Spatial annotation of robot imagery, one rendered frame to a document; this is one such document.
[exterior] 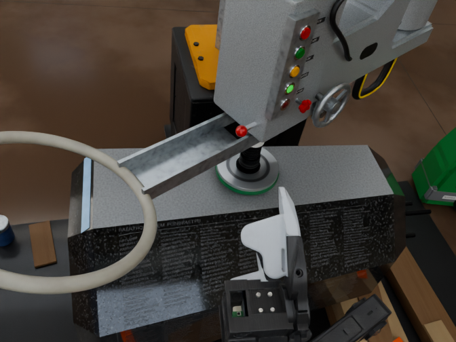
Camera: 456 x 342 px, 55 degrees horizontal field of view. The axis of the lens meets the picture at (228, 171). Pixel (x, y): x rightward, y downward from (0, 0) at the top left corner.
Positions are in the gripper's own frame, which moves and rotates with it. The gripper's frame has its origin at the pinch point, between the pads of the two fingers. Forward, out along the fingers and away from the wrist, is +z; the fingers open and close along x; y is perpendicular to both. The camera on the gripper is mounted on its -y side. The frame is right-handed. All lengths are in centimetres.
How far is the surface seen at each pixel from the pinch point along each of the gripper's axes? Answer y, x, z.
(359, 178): -57, 78, 63
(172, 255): 11, 83, 38
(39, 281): 34.7, 30.4, 7.4
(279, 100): -15, 29, 52
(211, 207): -2, 76, 51
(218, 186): -5, 77, 60
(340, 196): -47, 78, 55
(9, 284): 39.2, 29.3, 6.7
